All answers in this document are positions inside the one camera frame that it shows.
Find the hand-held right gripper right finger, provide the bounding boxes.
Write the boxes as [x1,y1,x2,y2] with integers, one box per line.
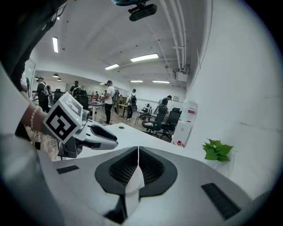
[123,146,254,226]

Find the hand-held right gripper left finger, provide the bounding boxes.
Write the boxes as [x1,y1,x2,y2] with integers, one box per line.
[36,146,140,226]

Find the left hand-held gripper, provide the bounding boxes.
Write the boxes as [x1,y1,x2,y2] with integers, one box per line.
[42,91,119,159]

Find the black office chair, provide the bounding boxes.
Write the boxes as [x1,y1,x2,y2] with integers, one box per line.
[159,107,182,141]
[141,105,168,139]

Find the green leafy plant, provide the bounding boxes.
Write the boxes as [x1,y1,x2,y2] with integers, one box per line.
[201,138,234,162]

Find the white cabinet red label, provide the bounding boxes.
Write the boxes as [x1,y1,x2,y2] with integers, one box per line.
[171,101,199,147]

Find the white ceiling box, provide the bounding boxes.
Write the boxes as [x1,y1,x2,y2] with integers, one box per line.
[173,68,190,82]

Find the white ceiling pipes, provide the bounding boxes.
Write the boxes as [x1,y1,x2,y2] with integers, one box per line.
[159,0,187,71]

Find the person's black buttoned clothing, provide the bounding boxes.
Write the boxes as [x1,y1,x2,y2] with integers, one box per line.
[0,0,69,151]

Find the white bead bracelet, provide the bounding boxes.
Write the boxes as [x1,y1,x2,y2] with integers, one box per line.
[30,106,43,133]

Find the black head camera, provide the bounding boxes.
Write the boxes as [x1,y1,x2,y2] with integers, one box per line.
[127,4,158,22]

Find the teal head mount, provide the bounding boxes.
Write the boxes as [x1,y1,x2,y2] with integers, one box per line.
[111,0,151,7]

